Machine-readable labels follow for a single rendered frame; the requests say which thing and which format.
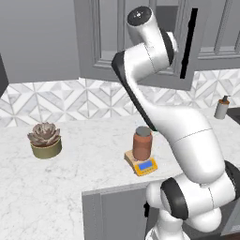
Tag grey soap dispenser bottle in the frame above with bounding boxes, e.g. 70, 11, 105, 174
214, 95, 232, 121

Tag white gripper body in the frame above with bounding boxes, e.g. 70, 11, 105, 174
166, 31, 180, 53

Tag succulent plant in olive pot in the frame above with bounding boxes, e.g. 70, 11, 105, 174
26, 122, 63, 160

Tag black wall cabinet door handle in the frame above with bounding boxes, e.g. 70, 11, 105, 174
179, 7, 199, 80

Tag brown jar with grey lid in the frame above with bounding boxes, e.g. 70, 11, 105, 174
132, 126, 154, 162

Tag grey wall cabinet door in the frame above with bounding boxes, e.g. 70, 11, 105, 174
192, 0, 240, 72
73, 0, 211, 92

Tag yellow digital scale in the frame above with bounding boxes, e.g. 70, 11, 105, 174
124, 149, 159, 177

